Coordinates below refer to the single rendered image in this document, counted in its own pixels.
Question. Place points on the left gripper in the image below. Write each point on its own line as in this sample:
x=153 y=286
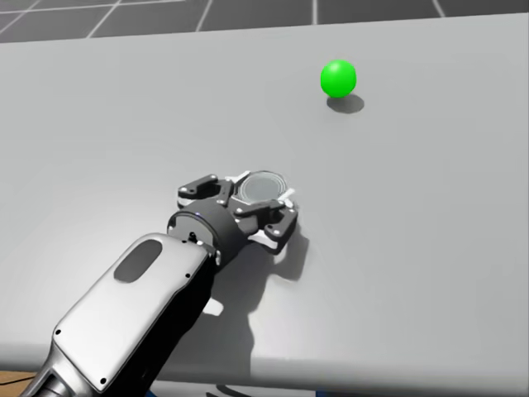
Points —
x=211 y=227

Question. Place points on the blue can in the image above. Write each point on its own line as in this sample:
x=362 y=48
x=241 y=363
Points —
x=261 y=188

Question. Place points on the small round ball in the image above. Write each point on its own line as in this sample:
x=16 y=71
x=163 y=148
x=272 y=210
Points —
x=338 y=78

